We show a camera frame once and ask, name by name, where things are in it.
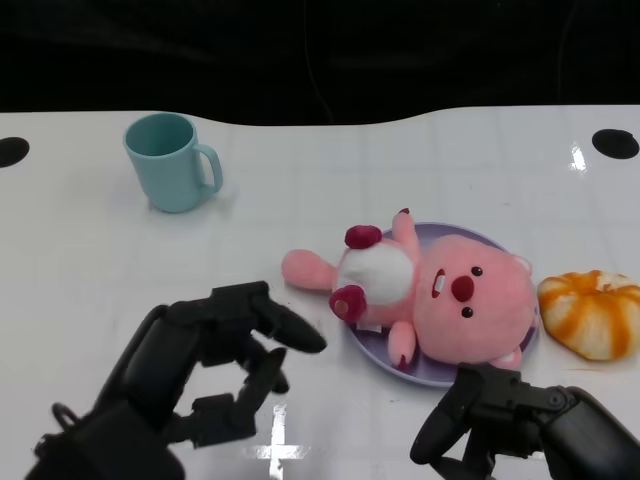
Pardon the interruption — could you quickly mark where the black round table grommet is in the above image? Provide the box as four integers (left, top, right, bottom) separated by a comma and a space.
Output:
591, 128, 640, 160
0, 137, 31, 169

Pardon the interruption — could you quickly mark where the orange white plush bun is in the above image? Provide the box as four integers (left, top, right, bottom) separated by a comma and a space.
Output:
537, 270, 640, 362

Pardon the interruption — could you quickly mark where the lavender plastic plate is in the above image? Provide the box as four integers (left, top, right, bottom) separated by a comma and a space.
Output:
341, 222, 541, 389

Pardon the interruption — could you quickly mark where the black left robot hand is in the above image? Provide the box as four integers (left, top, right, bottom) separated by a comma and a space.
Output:
94, 281, 329, 449

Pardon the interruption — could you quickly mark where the light blue plastic mug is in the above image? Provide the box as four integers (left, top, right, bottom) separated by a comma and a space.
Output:
123, 112, 224, 214

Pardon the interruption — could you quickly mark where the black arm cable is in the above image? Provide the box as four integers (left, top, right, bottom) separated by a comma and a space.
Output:
51, 402, 77, 432

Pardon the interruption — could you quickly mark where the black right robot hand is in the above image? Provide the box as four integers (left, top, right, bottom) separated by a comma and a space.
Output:
408, 367, 640, 480

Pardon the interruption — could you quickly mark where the pink plush beaver doll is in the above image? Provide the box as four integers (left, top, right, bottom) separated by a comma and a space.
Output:
280, 207, 539, 374

